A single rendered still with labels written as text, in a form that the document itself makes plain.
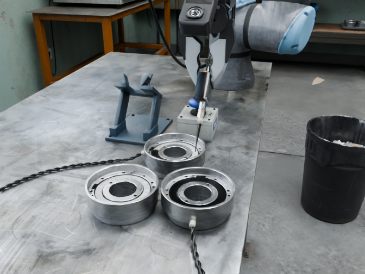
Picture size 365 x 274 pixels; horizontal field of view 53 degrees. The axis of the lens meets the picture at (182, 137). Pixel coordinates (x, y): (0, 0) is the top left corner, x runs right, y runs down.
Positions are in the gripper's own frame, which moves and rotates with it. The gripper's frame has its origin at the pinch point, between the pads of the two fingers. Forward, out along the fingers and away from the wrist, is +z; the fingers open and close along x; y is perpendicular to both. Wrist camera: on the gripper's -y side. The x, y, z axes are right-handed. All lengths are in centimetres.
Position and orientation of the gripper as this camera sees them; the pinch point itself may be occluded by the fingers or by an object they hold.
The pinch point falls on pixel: (205, 82)
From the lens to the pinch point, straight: 65.5
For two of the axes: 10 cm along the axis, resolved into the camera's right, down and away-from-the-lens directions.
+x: -9.6, -1.3, 2.6
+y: 2.9, -4.3, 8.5
